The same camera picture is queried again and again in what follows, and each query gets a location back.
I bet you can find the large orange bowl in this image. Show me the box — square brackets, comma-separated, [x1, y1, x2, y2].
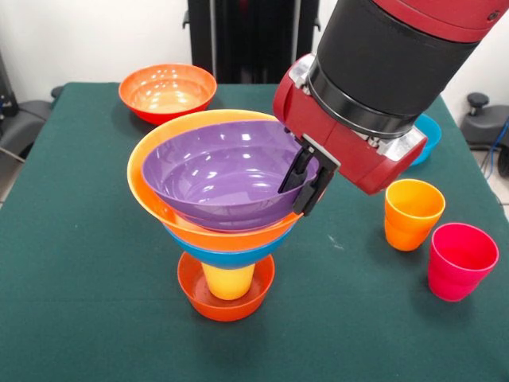
[126, 109, 303, 252]

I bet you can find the orange cup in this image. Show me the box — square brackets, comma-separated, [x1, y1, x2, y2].
[383, 178, 447, 252]

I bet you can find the dark green tablecloth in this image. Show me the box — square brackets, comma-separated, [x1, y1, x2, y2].
[0, 81, 509, 382]

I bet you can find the large blue bowl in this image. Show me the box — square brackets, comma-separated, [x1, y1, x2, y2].
[162, 222, 293, 268]

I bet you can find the yellow cup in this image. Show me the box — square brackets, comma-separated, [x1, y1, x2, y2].
[201, 262, 257, 301]

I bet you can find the small blue bowl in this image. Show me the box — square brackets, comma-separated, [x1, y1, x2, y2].
[409, 113, 443, 167]

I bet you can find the small red bowl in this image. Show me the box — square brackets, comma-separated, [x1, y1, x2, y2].
[177, 251, 276, 322]

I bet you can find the grey black floor base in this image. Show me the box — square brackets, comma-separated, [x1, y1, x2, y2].
[460, 92, 509, 178]
[0, 85, 64, 160]

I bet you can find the pink cup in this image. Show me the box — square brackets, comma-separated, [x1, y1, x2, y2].
[427, 222, 500, 303]

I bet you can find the black computer tower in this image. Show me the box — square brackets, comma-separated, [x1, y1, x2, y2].
[0, 51, 19, 119]

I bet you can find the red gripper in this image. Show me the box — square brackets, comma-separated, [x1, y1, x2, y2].
[272, 53, 429, 218]

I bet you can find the purple bowl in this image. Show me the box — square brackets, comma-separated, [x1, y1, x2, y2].
[141, 119, 321, 233]

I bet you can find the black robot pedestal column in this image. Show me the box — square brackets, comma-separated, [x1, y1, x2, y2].
[182, 0, 339, 84]

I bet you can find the large red bowl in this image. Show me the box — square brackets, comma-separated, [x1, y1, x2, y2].
[118, 63, 218, 125]

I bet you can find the blue cable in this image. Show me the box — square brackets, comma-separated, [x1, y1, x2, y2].
[480, 119, 509, 176]

